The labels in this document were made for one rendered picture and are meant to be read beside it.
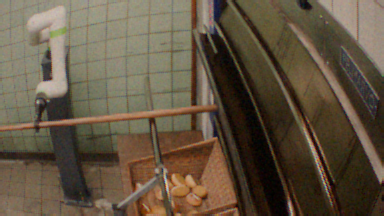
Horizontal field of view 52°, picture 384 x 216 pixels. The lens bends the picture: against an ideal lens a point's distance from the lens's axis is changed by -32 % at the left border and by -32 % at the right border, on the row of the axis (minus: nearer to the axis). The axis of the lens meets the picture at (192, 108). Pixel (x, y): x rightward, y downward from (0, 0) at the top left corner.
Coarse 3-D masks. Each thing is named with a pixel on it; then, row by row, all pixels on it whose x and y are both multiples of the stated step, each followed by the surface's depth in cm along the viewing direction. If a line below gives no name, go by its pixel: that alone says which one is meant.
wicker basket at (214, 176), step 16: (208, 144) 282; (144, 160) 281; (176, 160) 284; (192, 160) 286; (208, 160) 287; (224, 160) 264; (128, 176) 271; (144, 176) 287; (208, 176) 282; (224, 176) 259; (192, 192) 283; (208, 192) 277; (224, 192) 254; (192, 208) 271; (208, 208) 270; (224, 208) 237
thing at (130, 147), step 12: (180, 132) 333; (192, 132) 333; (120, 144) 321; (132, 144) 322; (144, 144) 322; (168, 144) 323; (180, 144) 323; (192, 144) 323; (120, 156) 311; (132, 156) 312; (144, 156) 312; (120, 168) 301; (144, 168) 302; (180, 168) 304; (132, 180) 292; (132, 204) 272
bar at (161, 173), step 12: (144, 84) 262; (156, 132) 228; (156, 144) 220; (156, 156) 214; (156, 168) 209; (156, 180) 208; (144, 192) 211; (168, 192) 195; (120, 204) 215; (168, 204) 187
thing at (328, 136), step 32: (256, 0) 184; (256, 32) 180; (288, 32) 153; (288, 64) 150; (288, 96) 143; (320, 96) 126; (320, 128) 122; (320, 160) 117; (352, 160) 101; (352, 192) 96
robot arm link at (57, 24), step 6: (60, 6) 242; (48, 12) 238; (54, 12) 238; (60, 12) 239; (66, 12) 244; (48, 18) 238; (54, 18) 238; (60, 18) 240; (48, 24) 239; (54, 24) 240; (60, 24) 241; (66, 24) 248; (54, 30) 241; (60, 30) 243; (54, 36) 243
